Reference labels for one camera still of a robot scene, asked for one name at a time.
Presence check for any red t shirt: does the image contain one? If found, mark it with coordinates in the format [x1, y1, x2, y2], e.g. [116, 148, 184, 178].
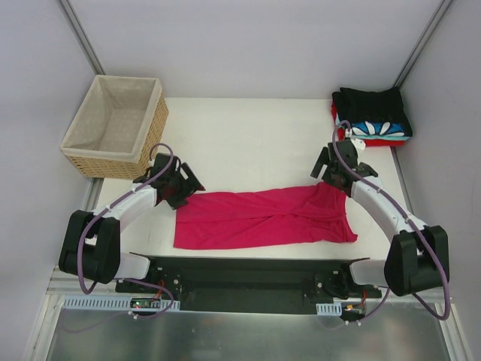
[331, 102, 405, 147]

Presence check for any pink t shirt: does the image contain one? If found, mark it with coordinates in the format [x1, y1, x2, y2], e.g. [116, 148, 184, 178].
[174, 182, 358, 250]

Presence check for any wicker basket with liner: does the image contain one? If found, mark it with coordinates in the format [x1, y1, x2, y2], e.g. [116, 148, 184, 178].
[60, 75, 169, 180]

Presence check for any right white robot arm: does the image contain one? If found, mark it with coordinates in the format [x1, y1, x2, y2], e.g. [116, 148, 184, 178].
[311, 138, 449, 297]

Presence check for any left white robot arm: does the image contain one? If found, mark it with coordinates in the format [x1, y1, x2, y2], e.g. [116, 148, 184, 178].
[59, 153, 205, 293]

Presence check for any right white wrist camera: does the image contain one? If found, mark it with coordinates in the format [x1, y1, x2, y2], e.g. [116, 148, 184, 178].
[345, 129, 366, 151]

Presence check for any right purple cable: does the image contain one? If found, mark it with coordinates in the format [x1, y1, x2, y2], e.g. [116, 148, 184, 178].
[319, 120, 452, 331]

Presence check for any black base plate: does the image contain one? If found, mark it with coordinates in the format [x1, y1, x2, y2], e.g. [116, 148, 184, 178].
[115, 256, 382, 314]

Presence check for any left aluminium frame post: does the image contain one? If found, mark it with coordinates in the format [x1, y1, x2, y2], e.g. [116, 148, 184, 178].
[56, 0, 105, 75]

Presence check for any aluminium frame post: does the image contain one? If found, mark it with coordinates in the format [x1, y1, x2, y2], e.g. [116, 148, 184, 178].
[56, 0, 105, 75]
[393, 0, 456, 89]

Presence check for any right aluminium frame post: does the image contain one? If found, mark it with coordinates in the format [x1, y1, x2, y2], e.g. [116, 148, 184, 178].
[393, 0, 456, 89]

